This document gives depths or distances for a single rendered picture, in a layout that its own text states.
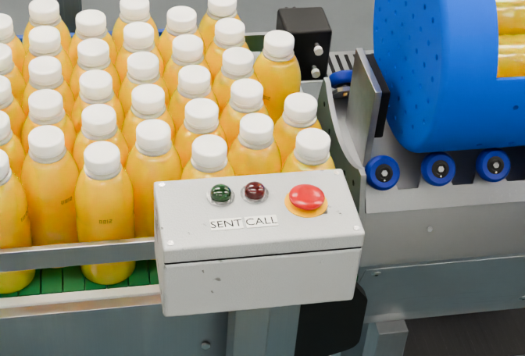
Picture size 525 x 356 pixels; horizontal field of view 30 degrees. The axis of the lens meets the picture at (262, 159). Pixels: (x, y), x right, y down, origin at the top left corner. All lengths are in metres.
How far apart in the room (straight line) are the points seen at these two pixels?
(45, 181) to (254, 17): 2.29
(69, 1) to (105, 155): 0.53
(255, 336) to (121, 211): 0.20
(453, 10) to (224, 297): 0.42
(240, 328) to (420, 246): 0.34
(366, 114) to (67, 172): 0.40
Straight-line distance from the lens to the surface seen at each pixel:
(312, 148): 1.09
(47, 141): 1.10
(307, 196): 0.98
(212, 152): 1.07
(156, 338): 1.21
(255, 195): 0.99
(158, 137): 1.09
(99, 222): 1.10
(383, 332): 1.52
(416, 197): 1.29
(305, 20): 1.46
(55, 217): 1.14
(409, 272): 1.37
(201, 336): 1.22
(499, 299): 1.55
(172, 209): 0.98
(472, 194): 1.31
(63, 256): 1.12
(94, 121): 1.12
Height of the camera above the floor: 1.77
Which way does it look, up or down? 40 degrees down
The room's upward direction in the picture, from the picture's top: 5 degrees clockwise
